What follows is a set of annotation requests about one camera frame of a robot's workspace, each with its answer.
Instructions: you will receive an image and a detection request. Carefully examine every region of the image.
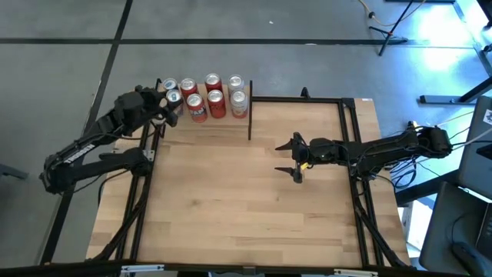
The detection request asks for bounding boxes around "black keyboard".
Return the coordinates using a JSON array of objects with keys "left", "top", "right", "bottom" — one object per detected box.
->
[{"left": 476, "top": 203, "right": 492, "bottom": 251}]

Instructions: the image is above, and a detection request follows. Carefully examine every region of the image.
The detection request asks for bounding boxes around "black computer mouse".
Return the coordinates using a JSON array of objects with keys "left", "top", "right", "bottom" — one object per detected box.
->
[{"left": 451, "top": 241, "right": 491, "bottom": 277}]

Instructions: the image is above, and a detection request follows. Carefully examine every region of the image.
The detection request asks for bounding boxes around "black aluminium table frame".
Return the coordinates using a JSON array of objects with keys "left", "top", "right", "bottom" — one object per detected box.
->
[{"left": 38, "top": 86, "right": 414, "bottom": 277}]

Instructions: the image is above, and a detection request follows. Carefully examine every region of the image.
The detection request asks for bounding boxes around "black stand base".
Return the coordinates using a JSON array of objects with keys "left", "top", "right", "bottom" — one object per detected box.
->
[{"left": 418, "top": 75, "right": 492, "bottom": 105}]

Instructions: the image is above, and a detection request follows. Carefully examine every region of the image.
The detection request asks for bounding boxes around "grey monitor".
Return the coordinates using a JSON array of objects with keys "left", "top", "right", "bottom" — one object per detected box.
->
[{"left": 457, "top": 95, "right": 492, "bottom": 201}]

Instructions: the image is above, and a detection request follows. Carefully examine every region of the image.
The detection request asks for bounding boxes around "black cable bundle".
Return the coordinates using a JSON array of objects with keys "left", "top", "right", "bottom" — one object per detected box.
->
[{"left": 384, "top": 159, "right": 421, "bottom": 190}]

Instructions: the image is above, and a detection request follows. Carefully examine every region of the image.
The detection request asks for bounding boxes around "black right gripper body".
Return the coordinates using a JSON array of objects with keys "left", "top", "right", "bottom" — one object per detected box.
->
[{"left": 292, "top": 132, "right": 343, "bottom": 184}]

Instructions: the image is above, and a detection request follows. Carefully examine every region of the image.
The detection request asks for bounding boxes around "red Coca-Cola Zero can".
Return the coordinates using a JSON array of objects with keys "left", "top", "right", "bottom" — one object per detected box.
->
[
  {"left": 206, "top": 89, "right": 227, "bottom": 119},
  {"left": 204, "top": 72, "right": 224, "bottom": 93}
]

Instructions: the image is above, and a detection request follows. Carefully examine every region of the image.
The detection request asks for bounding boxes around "white pink Spindrift can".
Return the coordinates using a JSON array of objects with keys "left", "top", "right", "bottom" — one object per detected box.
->
[
  {"left": 229, "top": 89, "right": 249, "bottom": 119},
  {"left": 227, "top": 74, "right": 245, "bottom": 95}
]

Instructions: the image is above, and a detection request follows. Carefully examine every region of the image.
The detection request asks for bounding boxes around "wooden shelf with black legs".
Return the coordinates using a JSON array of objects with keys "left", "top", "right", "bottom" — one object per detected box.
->
[{"left": 155, "top": 78, "right": 254, "bottom": 142}]

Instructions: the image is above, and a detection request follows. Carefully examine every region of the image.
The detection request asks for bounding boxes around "red Fanta can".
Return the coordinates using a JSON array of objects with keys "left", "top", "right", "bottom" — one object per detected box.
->
[
  {"left": 185, "top": 93, "right": 209, "bottom": 124},
  {"left": 179, "top": 78, "right": 198, "bottom": 99}
]

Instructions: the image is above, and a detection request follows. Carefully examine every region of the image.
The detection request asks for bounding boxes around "silver frame bracket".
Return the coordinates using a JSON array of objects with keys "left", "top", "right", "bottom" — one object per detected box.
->
[
  {"left": 333, "top": 269, "right": 378, "bottom": 277},
  {"left": 121, "top": 264, "right": 165, "bottom": 274}
]

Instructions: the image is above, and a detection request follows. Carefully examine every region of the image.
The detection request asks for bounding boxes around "yellow cable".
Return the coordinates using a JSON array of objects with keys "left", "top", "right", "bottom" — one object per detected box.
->
[{"left": 357, "top": 0, "right": 427, "bottom": 28}]

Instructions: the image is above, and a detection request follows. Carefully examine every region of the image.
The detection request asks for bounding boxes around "black floor stand leg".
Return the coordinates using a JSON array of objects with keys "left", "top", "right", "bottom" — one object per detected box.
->
[{"left": 0, "top": 163, "right": 28, "bottom": 181}]

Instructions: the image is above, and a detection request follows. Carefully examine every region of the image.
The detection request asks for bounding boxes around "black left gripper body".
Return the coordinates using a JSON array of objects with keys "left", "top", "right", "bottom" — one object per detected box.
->
[{"left": 115, "top": 86, "right": 155, "bottom": 130}]

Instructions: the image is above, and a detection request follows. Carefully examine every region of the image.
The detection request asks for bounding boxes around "white cable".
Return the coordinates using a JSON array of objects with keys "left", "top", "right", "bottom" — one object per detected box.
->
[{"left": 452, "top": 126, "right": 492, "bottom": 149}]

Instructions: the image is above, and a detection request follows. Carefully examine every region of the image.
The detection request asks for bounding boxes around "grey desk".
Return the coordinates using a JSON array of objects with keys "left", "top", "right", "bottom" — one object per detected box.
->
[{"left": 418, "top": 180, "right": 492, "bottom": 275}]

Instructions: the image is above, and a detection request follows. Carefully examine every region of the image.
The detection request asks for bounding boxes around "black tripod stand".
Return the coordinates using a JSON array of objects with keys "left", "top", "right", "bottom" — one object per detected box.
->
[{"left": 367, "top": 0, "right": 409, "bottom": 58}]

